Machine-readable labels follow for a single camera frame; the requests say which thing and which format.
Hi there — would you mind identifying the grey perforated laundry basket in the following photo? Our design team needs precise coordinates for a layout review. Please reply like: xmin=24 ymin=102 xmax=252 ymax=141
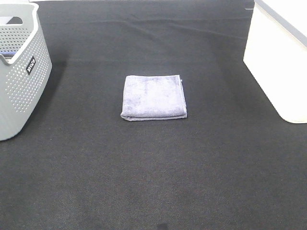
xmin=0 ymin=2 xmax=52 ymax=140

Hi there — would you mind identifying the blue towel in basket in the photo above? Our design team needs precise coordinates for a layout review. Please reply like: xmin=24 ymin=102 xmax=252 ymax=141
xmin=0 ymin=51 xmax=16 ymax=59

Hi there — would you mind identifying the white rectangular bin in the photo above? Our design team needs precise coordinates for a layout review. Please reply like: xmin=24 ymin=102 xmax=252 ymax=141
xmin=243 ymin=0 xmax=307 ymax=124

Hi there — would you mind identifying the black fabric table mat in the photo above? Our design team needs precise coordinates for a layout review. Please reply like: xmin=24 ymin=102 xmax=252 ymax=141
xmin=0 ymin=0 xmax=307 ymax=230

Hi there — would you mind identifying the folded lavender towel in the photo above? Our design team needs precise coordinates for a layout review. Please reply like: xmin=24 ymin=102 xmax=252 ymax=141
xmin=120 ymin=75 xmax=188 ymax=121

